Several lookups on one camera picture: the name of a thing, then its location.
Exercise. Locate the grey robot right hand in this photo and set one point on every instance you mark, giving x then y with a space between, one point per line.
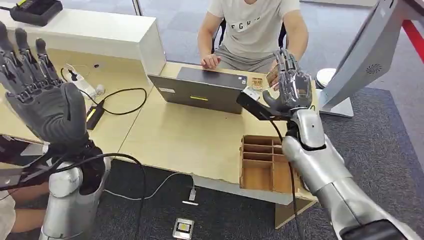
294 89

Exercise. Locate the person's left hand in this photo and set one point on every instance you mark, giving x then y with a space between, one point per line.
273 76

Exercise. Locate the person's right hand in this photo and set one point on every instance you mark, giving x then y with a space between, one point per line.
211 61

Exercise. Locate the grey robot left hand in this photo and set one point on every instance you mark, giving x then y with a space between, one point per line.
49 109

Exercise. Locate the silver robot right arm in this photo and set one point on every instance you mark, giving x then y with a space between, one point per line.
328 172

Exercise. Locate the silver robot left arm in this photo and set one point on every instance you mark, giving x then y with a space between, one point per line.
69 205

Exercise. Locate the small wooden card stand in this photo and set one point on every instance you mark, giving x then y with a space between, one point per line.
257 84

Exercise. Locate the black office chair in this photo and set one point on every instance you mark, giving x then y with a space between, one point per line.
219 36

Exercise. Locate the white round base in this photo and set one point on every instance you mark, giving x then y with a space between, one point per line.
323 78

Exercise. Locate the grey laptop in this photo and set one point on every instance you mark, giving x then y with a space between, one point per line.
202 91

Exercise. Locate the white power strip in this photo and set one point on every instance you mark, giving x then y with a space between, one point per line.
82 84

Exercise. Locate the black power adapter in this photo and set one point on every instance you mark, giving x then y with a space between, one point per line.
94 116

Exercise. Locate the person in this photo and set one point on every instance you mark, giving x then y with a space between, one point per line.
251 30
23 212

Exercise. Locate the grey kiosk screen stand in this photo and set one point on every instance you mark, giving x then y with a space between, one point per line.
361 56

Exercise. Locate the white desk shelf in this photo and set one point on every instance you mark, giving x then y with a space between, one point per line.
82 31

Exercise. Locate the wooden compartment box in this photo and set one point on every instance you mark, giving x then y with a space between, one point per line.
260 172

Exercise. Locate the black desktop device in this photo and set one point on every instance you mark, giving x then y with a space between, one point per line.
36 11

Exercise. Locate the wooden desk leg panel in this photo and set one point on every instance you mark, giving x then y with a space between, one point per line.
290 212

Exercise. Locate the red bar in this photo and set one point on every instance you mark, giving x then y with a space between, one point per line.
414 38

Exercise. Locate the white plug adapter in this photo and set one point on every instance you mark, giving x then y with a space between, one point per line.
192 194

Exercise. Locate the silver device with screen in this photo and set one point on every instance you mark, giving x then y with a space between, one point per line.
183 228

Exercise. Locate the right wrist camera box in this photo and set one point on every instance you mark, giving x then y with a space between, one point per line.
255 102

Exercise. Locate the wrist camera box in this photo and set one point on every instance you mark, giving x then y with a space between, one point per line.
255 102
16 155

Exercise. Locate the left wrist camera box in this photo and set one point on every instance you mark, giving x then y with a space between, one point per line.
16 155

